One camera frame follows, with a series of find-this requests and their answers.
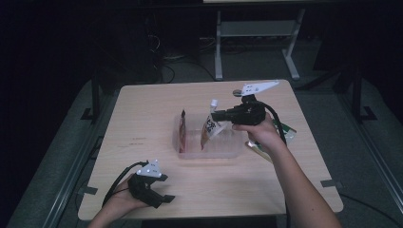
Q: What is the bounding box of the grey tape piece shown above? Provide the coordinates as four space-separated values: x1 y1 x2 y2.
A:
78 185 99 196
320 179 344 189

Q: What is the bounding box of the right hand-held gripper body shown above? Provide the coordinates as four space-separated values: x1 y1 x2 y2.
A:
232 80 280 126

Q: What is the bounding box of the red clear pastry packet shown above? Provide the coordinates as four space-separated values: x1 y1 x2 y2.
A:
178 108 188 155

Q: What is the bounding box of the white metal desk frame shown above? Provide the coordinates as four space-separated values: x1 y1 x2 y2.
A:
214 9 307 82

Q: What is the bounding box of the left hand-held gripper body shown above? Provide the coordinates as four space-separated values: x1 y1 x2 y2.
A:
127 159 163 209

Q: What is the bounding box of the left hand-held gripper black cable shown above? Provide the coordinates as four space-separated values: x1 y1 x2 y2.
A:
102 161 150 207

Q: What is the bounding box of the hand-held gripper black cable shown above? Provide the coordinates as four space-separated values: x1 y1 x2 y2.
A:
102 161 150 207
257 100 289 147

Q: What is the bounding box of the bundle of floor cables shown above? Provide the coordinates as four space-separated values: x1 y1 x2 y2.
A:
144 15 218 84

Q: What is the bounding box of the black floor cable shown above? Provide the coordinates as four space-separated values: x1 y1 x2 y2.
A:
337 192 403 227

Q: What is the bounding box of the spouted pouch with white cap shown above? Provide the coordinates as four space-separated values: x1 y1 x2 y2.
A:
200 98 228 151

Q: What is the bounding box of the person's right hand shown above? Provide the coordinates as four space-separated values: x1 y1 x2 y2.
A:
232 113 287 157

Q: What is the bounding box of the person's left hand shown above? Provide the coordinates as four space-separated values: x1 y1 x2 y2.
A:
108 175 150 217

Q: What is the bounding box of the right hand-held gripper black cable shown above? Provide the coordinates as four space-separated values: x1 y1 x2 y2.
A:
257 100 289 147

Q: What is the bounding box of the green and white snack packet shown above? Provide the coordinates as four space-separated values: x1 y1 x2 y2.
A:
245 122 297 163

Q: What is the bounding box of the clear plastic container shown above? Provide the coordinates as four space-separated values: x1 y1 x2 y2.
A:
172 113 246 160

